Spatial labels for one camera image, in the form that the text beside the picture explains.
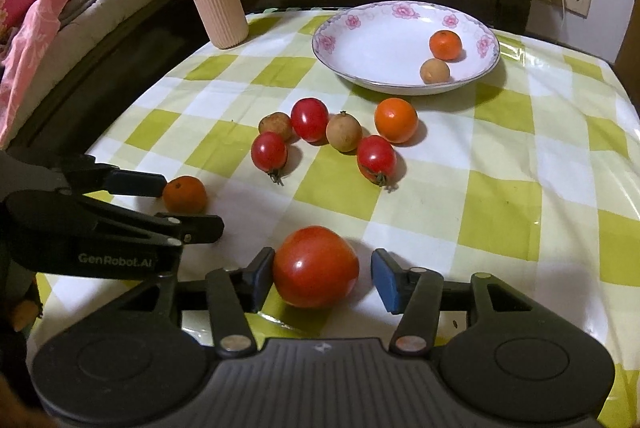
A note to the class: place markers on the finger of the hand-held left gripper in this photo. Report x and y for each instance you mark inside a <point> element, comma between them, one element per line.
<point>135,184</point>
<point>200,228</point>

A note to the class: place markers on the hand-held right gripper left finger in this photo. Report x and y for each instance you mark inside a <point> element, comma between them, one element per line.
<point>262,280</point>

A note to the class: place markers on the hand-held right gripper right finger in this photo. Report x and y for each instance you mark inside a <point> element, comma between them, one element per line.
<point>385,282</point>

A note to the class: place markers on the small dark orange mandarin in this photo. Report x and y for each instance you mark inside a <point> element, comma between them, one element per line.
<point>185,195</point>

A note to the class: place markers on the large red tomato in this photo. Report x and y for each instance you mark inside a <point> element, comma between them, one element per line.
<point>315,268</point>

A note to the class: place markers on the red cherry tomato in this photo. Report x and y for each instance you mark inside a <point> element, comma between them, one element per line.
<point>269,151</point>
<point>309,119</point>
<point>376,157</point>

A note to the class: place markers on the brown longan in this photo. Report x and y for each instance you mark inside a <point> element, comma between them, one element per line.
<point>274,125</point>
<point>343,131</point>
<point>434,71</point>

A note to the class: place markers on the large orange mandarin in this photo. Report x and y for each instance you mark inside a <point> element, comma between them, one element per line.
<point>396,120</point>

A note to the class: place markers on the white floral plate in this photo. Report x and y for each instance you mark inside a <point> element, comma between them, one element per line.
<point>380,48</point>

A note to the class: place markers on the person's left hand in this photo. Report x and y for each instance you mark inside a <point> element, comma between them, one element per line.
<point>26,314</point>

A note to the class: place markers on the green checked tablecloth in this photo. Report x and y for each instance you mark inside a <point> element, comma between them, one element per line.
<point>475,208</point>

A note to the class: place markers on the pink floral blanket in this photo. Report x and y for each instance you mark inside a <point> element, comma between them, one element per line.
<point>35,8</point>

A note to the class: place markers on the brown wooden door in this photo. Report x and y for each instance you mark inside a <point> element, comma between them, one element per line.
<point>631,53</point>

